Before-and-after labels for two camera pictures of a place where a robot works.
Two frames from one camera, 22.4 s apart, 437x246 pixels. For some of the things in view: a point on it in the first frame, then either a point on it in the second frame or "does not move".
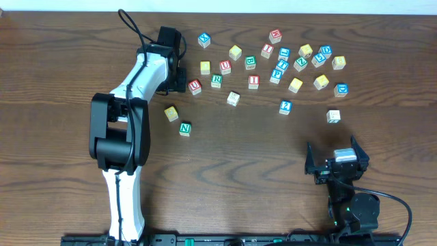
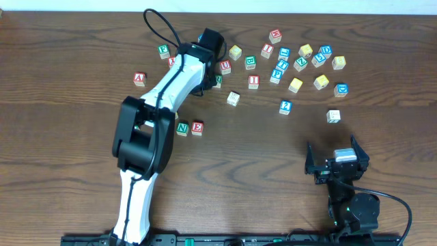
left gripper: x=181 y=79 -> x=212 y=39
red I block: x=253 y=82 does not move
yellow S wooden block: x=295 y=85 does not move
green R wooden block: x=216 y=80 does not move
